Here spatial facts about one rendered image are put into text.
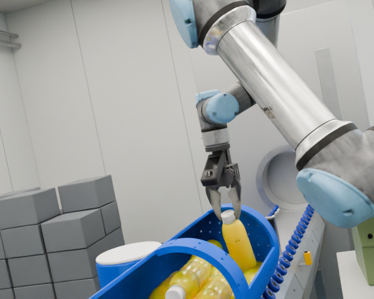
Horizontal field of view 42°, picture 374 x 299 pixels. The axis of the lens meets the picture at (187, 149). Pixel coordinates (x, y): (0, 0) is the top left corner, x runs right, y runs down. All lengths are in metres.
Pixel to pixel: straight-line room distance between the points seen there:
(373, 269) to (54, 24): 5.98
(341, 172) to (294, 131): 0.11
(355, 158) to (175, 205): 5.36
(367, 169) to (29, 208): 3.87
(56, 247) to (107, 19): 3.06
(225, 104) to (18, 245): 3.55
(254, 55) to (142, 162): 5.31
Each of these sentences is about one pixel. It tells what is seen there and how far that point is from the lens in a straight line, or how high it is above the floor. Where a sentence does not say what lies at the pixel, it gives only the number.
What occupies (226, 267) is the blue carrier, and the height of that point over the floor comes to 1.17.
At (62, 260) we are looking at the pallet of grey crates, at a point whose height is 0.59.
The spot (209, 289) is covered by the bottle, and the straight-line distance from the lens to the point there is 1.16.
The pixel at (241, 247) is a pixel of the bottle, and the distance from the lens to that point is 1.41.
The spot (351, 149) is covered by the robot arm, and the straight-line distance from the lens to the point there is 0.78.
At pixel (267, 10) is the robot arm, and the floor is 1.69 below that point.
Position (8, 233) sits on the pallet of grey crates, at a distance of 4.62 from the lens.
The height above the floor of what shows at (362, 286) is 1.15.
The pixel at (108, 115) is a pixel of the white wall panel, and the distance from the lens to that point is 6.24.
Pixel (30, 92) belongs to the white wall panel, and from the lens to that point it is 6.75.
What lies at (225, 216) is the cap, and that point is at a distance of 1.38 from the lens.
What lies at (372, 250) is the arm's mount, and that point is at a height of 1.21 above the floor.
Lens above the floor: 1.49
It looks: 2 degrees down
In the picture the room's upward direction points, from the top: 11 degrees counter-clockwise
